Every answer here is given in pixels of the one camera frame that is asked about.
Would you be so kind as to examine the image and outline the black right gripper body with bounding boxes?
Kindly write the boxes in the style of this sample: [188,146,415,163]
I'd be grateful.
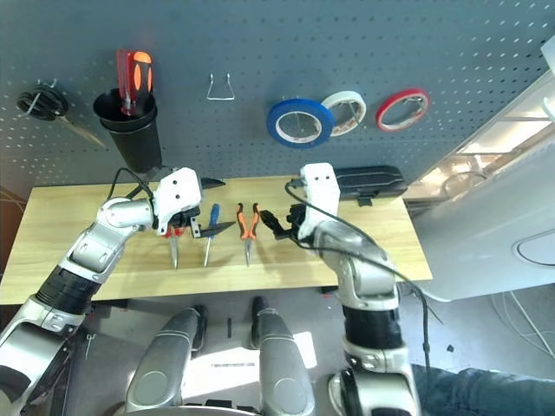
[284,203,307,240]

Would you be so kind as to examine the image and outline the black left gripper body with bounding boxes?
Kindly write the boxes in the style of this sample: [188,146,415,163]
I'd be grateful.
[166,205,204,239]

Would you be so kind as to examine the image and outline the blue handled screwdriver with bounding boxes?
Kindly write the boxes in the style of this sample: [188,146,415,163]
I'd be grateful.
[202,203,221,269]

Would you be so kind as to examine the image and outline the orange black needle-nose pliers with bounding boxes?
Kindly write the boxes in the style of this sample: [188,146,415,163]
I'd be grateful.
[235,201,261,268]

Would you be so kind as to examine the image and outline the red handled scissors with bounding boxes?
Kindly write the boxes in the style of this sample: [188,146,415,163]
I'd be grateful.
[162,227,186,270]

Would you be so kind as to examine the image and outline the blue tape roll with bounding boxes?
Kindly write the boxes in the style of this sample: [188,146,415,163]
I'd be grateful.
[265,97,334,150]

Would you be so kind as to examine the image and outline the grey metal pegboard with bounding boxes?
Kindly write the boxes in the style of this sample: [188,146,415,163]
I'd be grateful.
[0,0,555,192]

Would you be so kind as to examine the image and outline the black plastic cup holder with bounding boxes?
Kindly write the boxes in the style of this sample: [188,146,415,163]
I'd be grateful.
[93,88,164,174]

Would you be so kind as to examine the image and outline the black plastic tool case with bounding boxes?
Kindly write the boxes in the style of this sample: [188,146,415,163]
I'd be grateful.
[334,165,408,207]

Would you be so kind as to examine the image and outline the silver right robot leg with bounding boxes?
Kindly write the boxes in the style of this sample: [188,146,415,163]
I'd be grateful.
[251,296,317,416]

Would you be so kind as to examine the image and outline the silver robot leg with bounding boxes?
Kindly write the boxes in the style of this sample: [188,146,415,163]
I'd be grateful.
[251,296,317,416]
[125,305,208,413]

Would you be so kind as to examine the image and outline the white tape roll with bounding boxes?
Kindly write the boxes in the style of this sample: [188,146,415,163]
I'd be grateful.
[320,90,368,138]

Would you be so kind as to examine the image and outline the silver left robot leg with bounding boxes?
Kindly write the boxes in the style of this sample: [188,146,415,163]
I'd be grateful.
[125,305,208,413]

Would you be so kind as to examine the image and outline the red tape roll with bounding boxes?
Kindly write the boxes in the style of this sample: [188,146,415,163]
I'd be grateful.
[375,88,431,133]

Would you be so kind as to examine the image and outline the silver robot torso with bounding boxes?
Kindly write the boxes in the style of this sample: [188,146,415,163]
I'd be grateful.
[116,405,270,416]

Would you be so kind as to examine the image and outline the blue jeans leg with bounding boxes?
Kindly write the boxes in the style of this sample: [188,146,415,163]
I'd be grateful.
[411,363,555,416]

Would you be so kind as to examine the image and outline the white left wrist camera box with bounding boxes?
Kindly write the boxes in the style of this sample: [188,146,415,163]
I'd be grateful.
[153,167,203,237]

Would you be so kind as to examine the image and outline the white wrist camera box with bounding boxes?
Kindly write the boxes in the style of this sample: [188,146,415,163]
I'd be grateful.
[153,167,203,237]
[299,162,340,242]

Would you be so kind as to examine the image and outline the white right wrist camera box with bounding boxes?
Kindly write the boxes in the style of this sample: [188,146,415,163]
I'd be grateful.
[299,162,340,242]

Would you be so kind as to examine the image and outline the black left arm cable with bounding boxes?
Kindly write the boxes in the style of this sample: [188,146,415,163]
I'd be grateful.
[107,167,157,203]

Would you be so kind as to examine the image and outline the silver wire pliers holder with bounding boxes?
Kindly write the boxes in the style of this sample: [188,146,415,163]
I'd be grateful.
[206,72,236,101]

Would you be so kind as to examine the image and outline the black handled scissors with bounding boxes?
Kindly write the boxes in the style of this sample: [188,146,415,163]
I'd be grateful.
[16,84,108,148]

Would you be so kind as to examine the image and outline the white floor cable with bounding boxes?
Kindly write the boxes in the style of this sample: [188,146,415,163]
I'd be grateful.
[493,289,555,361]

